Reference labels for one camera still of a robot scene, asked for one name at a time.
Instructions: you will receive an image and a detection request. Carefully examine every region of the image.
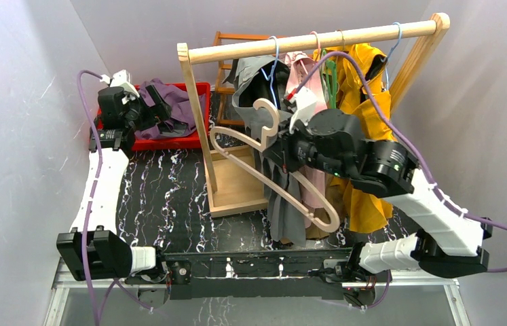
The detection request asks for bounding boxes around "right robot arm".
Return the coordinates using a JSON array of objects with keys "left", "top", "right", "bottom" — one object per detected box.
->
[{"left": 263, "top": 109, "right": 491, "bottom": 281}]

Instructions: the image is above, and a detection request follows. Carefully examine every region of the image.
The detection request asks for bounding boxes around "grey pleated skirt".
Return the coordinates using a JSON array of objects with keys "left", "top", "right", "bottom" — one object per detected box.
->
[{"left": 225, "top": 55, "right": 306, "bottom": 247}]

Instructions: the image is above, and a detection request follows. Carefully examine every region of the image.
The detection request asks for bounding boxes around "beige wooden hanger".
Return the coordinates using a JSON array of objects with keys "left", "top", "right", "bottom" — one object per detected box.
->
[{"left": 209, "top": 98, "right": 341, "bottom": 234}]

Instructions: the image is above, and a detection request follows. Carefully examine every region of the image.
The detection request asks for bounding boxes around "purple pleated skirt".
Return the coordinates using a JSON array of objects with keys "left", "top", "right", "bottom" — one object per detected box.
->
[{"left": 135, "top": 78, "right": 196, "bottom": 140}]

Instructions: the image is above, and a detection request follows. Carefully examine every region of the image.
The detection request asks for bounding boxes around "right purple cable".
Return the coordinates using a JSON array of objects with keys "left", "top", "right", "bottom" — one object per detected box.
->
[{"left": 286, "top": 50, "right": 507, "bottom": 274}]

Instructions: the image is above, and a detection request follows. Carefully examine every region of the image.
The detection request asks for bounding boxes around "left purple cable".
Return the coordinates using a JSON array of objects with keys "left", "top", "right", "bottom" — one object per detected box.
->
[{"left": 77, "top": 69, "right": 155, "bottom": 326}]

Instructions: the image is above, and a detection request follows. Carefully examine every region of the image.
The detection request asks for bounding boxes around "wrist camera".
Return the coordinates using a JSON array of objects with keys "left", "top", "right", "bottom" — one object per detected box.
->
[
  {"left": 284, "top": 86, "right": 317, "bottom": 134},
  {"left": 100, "top": 69, "right": 140, "bottom": 98}
]

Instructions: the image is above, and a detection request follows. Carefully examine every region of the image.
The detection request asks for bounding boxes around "yellow skirt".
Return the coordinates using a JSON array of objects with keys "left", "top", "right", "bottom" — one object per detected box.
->
[{"left": 325, "top": 43, "right": 396, "bottom": 234}]

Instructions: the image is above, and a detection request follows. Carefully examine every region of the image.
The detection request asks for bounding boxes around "light blue hanger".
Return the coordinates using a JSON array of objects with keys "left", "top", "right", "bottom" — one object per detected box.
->
[{"left": 382, "top": 22, "right": 402, "bottom": 91}]

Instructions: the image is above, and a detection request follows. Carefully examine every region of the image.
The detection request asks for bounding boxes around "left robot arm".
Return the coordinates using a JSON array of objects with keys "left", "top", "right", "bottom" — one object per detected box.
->
[{"left": 56, "top": 86, "right": 169, "bottom": 283}]

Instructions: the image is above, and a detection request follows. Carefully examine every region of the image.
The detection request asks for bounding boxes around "blue wire hanger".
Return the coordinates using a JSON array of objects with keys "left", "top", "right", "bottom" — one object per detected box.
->
[{"left": 260, "top": 35, "right": 280, "bottom": 109}]

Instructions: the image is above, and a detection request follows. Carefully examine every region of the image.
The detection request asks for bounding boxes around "purple cable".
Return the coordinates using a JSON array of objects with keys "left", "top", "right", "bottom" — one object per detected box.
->
[
  {"left": 77, "top": 69, "right": 155, "bottom": 326},
  {"left": 286, "top": 50, "right": 507, "bottom": 274}
]

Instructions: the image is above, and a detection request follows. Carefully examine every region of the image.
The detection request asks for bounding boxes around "pink skirt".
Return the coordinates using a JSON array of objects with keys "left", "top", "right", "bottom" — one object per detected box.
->
[{"left": 283, "top": 50, "right": 333, "bottom": 230}]

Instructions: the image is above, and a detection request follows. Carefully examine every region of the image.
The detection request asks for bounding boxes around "green hanger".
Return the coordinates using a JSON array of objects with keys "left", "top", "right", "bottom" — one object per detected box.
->
[{"left": 321, "top": 58, "right": 339, "bottom": 109}]

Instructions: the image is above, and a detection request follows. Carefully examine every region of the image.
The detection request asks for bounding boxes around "brown skirt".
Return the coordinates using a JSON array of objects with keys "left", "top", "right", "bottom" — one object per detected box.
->
[{"left": 305, "top": 175, "right": 348, "bottom": 240}]

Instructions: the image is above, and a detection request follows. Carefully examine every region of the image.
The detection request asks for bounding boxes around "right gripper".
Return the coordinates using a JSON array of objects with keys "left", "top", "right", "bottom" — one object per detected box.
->
[{"left": 263, "top": 114, "right": 350, "bottom": 181}]

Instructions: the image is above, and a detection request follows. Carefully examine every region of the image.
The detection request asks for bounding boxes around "wooden clothes rack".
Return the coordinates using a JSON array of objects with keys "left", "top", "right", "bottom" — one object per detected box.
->
[{"left": 177, "top": 13, "right": 450, "bottom": 217}]

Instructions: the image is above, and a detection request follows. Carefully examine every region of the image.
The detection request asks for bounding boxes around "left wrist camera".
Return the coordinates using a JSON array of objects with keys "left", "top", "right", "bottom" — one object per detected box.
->
[{"left": 100, "top": 69, "right": 140, "bottom": 98}]

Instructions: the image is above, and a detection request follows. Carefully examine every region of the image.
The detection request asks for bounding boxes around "orange wooden shelf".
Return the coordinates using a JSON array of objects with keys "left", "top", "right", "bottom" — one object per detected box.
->
[{"left": 213, "top": 31, "right": 269, "bottom": 127}]

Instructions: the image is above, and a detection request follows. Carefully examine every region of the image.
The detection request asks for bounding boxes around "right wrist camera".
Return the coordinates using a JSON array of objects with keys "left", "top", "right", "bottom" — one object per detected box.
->
[{"left": 284, "top": 86, "right": 317, "bottom": 134}]

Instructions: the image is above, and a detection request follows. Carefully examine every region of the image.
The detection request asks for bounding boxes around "red plastic bin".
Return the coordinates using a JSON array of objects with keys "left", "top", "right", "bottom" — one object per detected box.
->
[{"left": 94, "top": 84, "right": 200, "bottom": 151}]

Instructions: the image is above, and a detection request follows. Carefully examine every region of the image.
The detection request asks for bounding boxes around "pink hanger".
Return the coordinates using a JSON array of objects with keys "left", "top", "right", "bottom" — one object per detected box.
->
[{"left": 309, "top": 30, "right": 322, "bottom": 57}]

